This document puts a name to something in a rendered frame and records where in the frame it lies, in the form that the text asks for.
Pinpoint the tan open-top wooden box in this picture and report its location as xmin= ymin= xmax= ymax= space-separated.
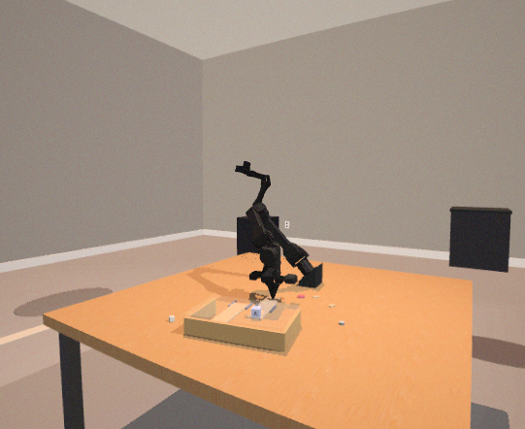
xmin=183 ymin=295 xmax=301 ymax=351

